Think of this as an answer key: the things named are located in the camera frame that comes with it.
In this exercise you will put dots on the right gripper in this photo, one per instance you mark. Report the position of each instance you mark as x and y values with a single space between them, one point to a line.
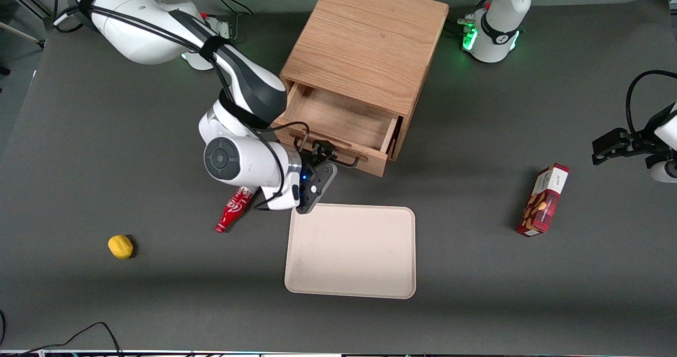
313 160

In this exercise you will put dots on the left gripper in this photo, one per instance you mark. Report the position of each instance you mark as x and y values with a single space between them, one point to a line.
643 137

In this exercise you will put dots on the wooden drawer cabinet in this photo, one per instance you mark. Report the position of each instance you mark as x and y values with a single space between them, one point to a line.
370 34

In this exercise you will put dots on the red cookie box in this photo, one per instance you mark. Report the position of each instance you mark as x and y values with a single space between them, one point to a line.
545 201

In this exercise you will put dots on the beige plastic tray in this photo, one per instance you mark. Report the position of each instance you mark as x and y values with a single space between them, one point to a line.
349 251

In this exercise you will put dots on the red sauce bottle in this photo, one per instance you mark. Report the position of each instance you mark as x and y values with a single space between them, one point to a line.
232 211

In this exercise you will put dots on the yellow lemon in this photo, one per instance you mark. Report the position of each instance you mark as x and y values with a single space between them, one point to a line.
120 246

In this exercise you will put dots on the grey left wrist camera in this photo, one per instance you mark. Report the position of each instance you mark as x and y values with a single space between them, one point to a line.
664 171

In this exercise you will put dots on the aluminium frame rail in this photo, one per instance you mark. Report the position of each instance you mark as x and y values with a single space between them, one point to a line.
21 2

